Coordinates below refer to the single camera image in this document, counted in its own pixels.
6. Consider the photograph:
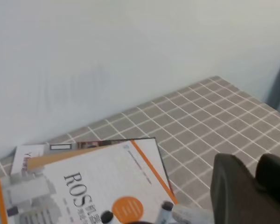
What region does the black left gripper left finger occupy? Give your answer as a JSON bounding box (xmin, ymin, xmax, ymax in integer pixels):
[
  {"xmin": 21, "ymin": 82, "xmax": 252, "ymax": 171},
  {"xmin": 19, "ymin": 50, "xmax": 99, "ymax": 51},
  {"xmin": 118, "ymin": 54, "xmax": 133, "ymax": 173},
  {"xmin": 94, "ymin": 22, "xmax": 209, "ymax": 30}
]
[{"xmin": 210, "ymin": 154, "xmax": 280, "ymax": 224}]

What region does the grey marker with black cap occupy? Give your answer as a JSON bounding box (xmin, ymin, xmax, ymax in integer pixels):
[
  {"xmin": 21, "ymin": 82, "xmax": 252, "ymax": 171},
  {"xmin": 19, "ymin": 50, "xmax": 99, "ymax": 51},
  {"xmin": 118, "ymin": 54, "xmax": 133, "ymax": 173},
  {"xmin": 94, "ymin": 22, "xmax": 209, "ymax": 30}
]
[{"xmin": 100, "ymin": 210, "xmax": 114, "ymax": 224}]

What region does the grey checked tablecloth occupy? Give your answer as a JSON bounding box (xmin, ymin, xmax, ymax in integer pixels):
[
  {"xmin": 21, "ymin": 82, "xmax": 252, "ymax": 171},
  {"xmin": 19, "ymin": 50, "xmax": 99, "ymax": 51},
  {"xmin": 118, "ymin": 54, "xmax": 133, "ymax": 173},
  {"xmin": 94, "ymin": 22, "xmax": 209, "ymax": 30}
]
[{"xmin": 0, "ymin": 77, "xmax": 280, "ymax": 224}]

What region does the grey-edged book under ROS book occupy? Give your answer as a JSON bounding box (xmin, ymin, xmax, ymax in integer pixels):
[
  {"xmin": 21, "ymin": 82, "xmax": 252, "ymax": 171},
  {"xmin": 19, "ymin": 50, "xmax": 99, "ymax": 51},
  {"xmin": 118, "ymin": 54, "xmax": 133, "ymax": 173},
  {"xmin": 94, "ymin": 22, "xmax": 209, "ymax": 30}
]
[{"xmin": 44, "ymin": 137, "xmax": 173, "ymax": 192}]

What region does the white card with red letters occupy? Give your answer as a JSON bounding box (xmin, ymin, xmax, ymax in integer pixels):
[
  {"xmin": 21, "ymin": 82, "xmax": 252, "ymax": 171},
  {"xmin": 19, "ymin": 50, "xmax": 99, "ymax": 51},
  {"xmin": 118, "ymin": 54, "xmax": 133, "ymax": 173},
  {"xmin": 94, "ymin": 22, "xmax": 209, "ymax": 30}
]
[{"xmin": 11, "ymin": 144, "xmax": 47, "ymax": 175}]

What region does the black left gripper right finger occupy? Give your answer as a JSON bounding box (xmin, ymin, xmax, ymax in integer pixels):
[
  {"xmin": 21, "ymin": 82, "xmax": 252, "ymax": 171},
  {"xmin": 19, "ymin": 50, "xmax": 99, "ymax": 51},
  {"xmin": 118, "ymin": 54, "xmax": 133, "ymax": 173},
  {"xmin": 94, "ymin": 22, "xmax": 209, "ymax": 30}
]
[{"xmin": 255, "ymin": 154, "xmax": 280, "ymax": 204}]

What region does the orange and white ROS book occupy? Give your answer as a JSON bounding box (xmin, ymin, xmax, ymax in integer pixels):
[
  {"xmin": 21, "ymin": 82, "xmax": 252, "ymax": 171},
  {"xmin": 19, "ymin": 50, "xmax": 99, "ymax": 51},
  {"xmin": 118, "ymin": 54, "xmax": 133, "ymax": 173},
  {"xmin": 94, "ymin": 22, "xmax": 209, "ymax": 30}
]
[{"xmin": 0, "ymin": 138, "xmax": 177, "ymax": 224}]

